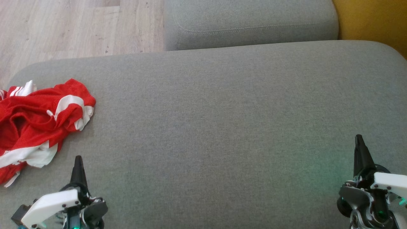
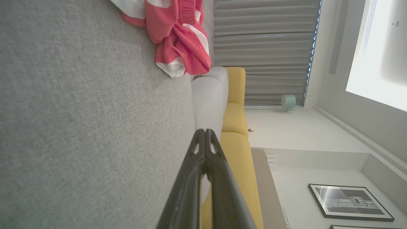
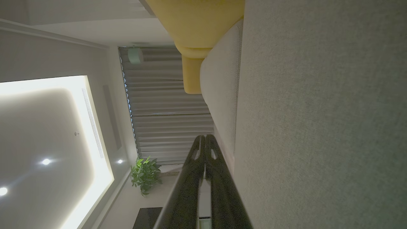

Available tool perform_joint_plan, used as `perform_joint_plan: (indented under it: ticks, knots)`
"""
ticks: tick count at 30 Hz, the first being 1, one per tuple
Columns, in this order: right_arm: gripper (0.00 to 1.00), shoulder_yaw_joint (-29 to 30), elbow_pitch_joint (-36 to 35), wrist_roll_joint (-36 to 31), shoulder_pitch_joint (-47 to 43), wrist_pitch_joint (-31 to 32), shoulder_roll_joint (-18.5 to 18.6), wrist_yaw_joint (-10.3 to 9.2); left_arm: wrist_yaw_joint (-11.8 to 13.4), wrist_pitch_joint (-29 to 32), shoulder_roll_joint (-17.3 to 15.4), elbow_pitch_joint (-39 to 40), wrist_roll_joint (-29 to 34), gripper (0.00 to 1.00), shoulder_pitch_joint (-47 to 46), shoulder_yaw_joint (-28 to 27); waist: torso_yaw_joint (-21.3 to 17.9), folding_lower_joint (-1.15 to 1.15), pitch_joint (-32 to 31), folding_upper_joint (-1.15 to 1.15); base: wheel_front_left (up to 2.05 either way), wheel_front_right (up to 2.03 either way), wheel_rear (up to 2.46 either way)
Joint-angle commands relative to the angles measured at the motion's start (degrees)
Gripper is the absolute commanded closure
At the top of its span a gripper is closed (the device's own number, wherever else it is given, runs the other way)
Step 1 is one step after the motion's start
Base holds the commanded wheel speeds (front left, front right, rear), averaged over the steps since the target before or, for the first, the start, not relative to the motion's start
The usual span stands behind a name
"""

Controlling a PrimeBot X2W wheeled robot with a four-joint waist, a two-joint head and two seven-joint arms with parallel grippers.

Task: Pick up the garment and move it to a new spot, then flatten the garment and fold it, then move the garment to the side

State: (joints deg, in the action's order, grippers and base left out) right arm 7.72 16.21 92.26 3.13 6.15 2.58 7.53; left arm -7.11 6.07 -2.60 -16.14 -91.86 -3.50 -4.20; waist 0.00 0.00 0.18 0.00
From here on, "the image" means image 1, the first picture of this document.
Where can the red shirt with white trim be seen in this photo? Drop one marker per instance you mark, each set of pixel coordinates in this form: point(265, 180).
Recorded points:
point(19, 127)

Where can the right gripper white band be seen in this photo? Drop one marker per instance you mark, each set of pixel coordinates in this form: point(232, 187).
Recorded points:
point(365, 203)

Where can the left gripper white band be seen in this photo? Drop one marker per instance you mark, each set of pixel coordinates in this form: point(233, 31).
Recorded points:
point(51, 203)

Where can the large yellow sofa back cushion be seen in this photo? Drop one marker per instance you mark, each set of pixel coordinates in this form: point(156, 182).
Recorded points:
point(375, 19)

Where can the large grey sofa seat cushion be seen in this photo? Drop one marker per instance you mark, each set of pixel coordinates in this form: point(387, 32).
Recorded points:
point(222, 127)

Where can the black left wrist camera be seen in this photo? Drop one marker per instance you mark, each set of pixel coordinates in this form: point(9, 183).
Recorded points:
point(21, 214)

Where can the grey stitched sofa seat cushion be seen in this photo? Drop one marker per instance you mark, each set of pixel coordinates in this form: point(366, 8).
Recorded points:
point(248, 19)

